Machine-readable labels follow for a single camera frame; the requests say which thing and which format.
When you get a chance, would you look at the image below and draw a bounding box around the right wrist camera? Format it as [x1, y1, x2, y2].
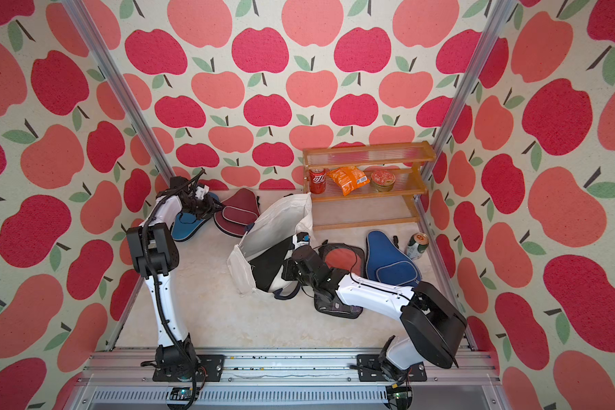
[293, 232, 310, 249]

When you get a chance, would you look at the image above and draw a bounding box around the blue paddle case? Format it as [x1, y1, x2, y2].
[171, 208, 212, 242]
[366, 230, 422, 287]

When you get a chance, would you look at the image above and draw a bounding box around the white canvas tote bag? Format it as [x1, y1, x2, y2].
[227, 193, 314, 301]

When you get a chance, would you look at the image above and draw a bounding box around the aluminium front rail frame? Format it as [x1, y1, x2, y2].
[61, 348, 511, 409]

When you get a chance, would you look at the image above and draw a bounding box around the orange snack bag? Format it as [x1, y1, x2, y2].
[327, 166, 370, 196]

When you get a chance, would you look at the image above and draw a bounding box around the maroon paddle case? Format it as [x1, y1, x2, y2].
[215, 188, 261, 238]

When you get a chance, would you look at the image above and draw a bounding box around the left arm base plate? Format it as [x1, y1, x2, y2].
[152, 355, 225, 383]

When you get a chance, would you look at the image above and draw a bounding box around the red lidded round tin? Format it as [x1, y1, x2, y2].
[371, 169, 396, 192]

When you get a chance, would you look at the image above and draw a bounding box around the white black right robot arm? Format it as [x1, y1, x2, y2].
[285, 246, 467, 383]

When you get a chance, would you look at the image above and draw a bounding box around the green label drink can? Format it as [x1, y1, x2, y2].
[405, 232, 430, 260]

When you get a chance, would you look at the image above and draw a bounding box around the red soda can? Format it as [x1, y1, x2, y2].
[309, 168, 327, 195]

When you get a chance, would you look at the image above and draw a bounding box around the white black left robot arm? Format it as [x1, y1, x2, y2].
[126, 169, 222, 382]

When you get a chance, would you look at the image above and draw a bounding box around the wooden two-tier shelf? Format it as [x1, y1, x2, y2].
[302, 142, 436, 230]

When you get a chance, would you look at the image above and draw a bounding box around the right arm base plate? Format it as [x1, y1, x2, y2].
[350, 355, 428, 384]

